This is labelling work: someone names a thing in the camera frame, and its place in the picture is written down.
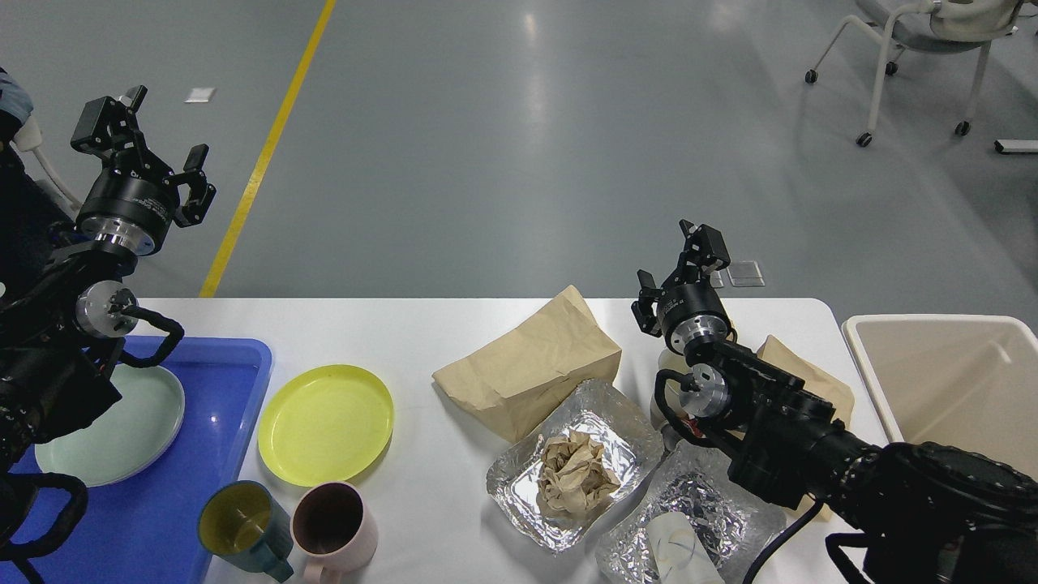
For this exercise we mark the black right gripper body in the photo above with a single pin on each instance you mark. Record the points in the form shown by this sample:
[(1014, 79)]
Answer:
[(693, 320)]

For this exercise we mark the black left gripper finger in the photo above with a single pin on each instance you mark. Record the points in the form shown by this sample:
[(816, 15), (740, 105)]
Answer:
[(108, 129), (201, 192)]

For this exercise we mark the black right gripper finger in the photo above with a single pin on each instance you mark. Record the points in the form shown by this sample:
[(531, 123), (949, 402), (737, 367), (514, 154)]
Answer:
[(704, 254), (649, 295)]

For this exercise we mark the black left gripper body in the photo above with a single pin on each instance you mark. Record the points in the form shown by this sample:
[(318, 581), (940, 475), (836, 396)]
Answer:
[(132, 203)]

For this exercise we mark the yellow plastic plate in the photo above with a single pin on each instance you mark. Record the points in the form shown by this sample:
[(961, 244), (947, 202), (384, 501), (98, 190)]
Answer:
[(326, 424)]

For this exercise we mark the teal mug yellow inside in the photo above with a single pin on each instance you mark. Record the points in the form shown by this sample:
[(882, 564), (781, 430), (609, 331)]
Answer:
[(244, 524)]

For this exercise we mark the pink mug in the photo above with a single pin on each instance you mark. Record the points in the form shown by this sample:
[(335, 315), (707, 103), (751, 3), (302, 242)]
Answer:
[(337, 531)]

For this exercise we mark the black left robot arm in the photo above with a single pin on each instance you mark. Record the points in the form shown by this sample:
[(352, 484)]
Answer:
[(62, 339)]

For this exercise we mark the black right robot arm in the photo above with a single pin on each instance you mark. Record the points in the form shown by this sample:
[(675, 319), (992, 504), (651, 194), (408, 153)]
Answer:
[(920, 513)]

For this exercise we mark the seated person in dark clothes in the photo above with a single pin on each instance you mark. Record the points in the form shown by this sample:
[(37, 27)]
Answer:
[(27, 212)]

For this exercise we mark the large brown paper bag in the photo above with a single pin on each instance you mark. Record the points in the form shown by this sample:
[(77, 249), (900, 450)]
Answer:
[(514, 382)]

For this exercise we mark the small brown paper bag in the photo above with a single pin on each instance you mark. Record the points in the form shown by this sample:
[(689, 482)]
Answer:
[(816, 380)]

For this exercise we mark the crumpled brown paper ball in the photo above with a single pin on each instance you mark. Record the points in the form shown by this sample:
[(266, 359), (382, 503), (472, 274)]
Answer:
[(574, 480)]

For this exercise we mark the foil tray with paper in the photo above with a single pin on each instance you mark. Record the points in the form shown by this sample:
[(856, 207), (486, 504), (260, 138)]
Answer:
[(632, 449)]

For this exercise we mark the foil tray with cup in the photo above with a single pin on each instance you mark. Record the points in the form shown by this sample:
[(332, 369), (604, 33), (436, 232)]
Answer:
[(733, 525)]

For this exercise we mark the pale green plate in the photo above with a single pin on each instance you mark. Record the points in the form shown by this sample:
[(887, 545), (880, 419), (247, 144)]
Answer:
[(131, 435)]

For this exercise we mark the white paper cup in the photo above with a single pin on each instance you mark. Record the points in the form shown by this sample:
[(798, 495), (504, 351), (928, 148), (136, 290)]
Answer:
[(679, 555)]

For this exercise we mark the beige plastic bin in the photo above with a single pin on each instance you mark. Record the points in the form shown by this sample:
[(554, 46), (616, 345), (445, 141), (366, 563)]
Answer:
[(967, 381)]

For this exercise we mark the white wheeled chair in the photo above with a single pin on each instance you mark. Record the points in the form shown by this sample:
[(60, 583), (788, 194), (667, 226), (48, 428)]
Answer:
[(935, 27)]

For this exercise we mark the blue plastic tray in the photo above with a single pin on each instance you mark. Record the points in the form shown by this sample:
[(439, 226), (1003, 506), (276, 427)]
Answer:
[(143, 529)]

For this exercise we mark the grey bar on floor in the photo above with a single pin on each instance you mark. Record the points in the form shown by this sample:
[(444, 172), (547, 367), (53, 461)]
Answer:
[(1005, 146)]

